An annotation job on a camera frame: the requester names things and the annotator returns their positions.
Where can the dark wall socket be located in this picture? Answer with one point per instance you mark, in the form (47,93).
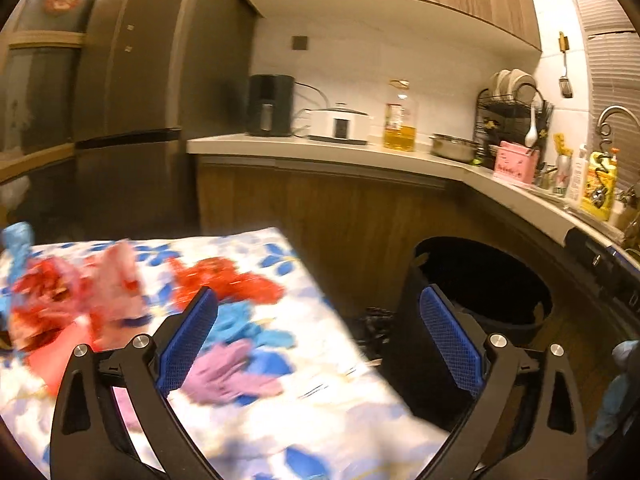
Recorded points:
(299,43)

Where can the white plate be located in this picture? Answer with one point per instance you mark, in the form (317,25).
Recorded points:
(500,82)
(524,82)

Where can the white electric cooker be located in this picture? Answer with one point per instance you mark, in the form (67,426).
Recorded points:
(337,122)

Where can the window blind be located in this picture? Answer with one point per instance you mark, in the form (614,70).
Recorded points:
(605,35)

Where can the white plastic bottle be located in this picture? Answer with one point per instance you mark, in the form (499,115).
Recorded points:
(576,175)

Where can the wooden base cabinet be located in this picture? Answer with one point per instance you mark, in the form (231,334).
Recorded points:
(340,210)

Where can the black air fryer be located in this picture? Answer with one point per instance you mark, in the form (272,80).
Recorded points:
(270,105)

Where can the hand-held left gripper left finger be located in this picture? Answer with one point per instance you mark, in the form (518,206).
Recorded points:
(187,340)

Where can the black crumpled bag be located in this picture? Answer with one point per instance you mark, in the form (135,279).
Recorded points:
(372,325)

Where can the red plastic bag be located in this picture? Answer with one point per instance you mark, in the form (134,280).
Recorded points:
(225,277)

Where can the dark grey refrigerator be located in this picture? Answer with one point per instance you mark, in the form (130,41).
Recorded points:
(135,85)

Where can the purple disposable glove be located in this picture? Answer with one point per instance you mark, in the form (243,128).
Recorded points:
(227,372)

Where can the silver red can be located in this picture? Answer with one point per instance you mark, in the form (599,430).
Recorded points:
(562,175)

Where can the blue clothing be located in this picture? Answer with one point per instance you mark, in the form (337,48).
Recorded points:
(617,390)

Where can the hanging metal spatula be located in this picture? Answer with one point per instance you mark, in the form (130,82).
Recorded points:
(565,85)

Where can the chrome faucet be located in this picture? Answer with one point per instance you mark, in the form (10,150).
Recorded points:
(607,115)

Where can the black trash bin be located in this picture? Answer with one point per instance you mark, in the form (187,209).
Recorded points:
(480,280)

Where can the wooden framed glass door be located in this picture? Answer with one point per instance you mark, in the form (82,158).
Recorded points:
(35,85)

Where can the pink box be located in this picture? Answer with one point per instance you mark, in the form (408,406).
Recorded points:
(515,162)

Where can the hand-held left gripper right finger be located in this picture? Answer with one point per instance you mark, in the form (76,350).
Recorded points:
(450,340)

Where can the red crumpled wrapper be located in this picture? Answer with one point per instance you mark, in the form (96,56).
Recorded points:
(45,300)

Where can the yellow detergent bottle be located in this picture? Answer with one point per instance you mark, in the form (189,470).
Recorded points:
(600,185)

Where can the black dish rack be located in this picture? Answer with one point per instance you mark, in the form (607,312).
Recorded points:
(492,120)

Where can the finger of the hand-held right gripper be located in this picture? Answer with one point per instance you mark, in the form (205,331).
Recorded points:
(585,252)

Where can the white spoon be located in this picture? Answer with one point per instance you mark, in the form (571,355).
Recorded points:
(531,132)

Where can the cooking oil bottle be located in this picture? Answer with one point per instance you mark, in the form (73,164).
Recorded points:
(400,130)

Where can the floral printed cloth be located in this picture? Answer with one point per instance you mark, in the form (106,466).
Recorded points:
(310,400)

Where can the blue disposable glove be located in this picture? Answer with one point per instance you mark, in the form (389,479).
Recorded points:
(17,240)
(250,327)

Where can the pink plastic bag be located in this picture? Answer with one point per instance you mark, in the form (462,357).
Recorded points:
(117,290)

